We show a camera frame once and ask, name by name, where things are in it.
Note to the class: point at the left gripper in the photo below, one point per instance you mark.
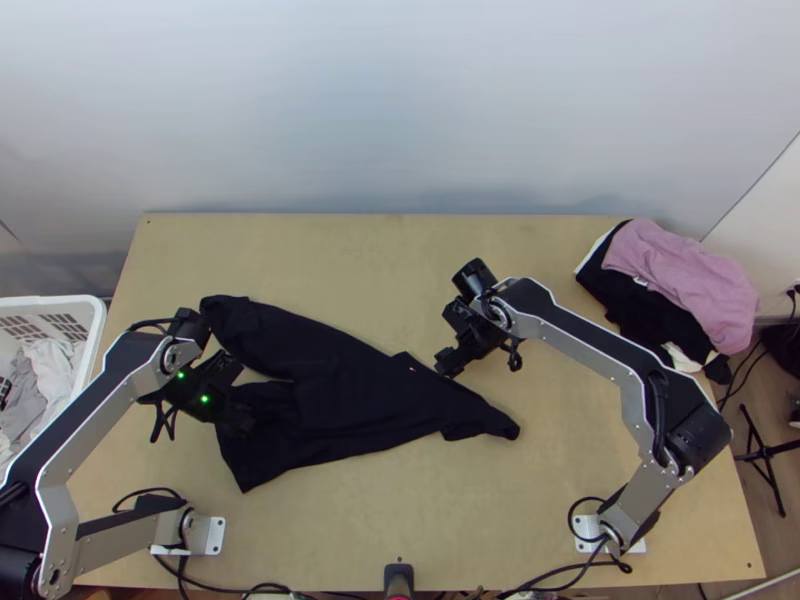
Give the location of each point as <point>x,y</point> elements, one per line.
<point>234,419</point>

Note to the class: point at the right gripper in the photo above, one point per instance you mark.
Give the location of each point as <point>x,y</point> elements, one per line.
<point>472,340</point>

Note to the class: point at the black t-shirt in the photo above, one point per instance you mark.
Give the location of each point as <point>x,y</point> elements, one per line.
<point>350,387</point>

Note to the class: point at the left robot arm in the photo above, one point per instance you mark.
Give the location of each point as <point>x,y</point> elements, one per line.
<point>94,412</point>

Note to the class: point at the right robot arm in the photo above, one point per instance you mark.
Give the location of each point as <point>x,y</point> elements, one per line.
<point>581,340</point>

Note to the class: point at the white laundry basket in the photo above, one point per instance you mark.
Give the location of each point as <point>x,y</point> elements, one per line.
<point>87,312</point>

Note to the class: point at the heap of clothes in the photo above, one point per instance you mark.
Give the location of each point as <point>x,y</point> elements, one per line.
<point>37,375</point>

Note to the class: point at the pile of folded clothes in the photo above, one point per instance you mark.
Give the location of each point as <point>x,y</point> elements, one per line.
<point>681,287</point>

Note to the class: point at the black tripod stand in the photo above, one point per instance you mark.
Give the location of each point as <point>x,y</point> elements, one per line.
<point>759,447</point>

